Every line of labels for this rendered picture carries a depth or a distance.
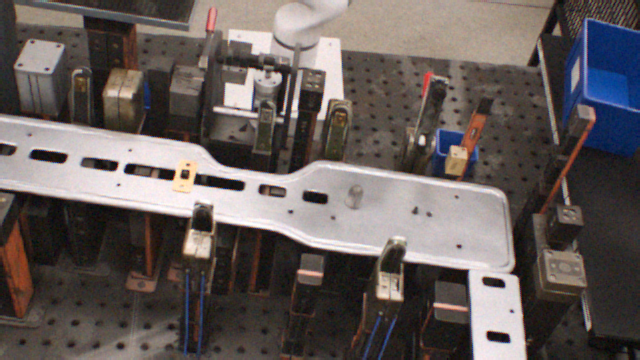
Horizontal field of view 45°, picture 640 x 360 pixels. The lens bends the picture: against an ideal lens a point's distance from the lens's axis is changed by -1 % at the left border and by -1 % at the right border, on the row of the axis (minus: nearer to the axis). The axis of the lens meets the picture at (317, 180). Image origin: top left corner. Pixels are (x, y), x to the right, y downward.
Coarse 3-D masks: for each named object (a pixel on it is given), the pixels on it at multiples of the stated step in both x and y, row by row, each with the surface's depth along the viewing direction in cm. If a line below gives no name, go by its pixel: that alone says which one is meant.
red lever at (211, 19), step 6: (210, 12) 167; (216, 12) 168; (210, 18) 167; (210, 24) 167; (210, 30) 167; (210, 36) 167; (204, 48) 167; (204, 54) 166; (204, 60) 166; (204, 66) 165
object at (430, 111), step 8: (432, 80) 153; (440, 80) 153; (448, 80) 153; (432, 88) 153; (440, 88) 151; (424, 96) 157; (432, 96) 152; (440, 96) 151; (424, 104) 156; (432, 104) 157; (440, 104) 156; (424, 112) 157; (432, 112) 158; (424, 120) 159; (432, 120) 159; (416, 128) 161; (424, 128) 161; (432, 128) 159; (416, 136) 161; (432, 136) 161; (424, 152) 163
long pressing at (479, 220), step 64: (0, 128) 158; (64, 128) 160; (64, 192) 149; (128, 192) 151; (192, 192) 153; (256, 192) 156; (320, 192) 158; (384, 192) 161; (448, 192) 163; (448, 256) 152; (512, 256) 154
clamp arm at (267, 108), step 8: (264, 104) 158; (272, 104) 158; (264, 112) 159; (272, 112) 159; (264, 120) 160; (272, 120) 160; (256, 128) 162; (264, 128) 162; (272, 128) 162; (256, 136) 163; (264, 136) 163; (272, 136) 165; (256, 144) 164; (264, 144) 164
